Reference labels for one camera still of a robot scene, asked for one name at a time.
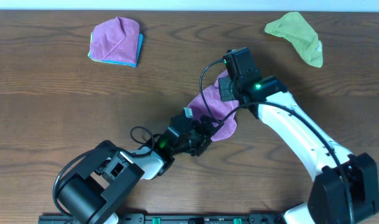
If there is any folded blue cloth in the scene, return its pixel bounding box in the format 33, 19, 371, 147
87, 34, 144, 68

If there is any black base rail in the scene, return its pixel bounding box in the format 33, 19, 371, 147
38, 212, 286, 224

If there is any purple microfibre cloth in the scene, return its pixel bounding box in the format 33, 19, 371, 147
187, 70, 239, 142

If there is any green microfibre cloth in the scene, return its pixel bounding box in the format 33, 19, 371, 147
264, 12, 324, 68

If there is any folded purple cloth on stack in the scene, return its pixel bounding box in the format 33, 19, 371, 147
89, 17, 140, 63

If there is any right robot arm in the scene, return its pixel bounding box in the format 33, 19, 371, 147
218, 47, 379, 223

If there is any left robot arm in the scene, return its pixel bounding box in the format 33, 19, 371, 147
52, 113, 223, 223

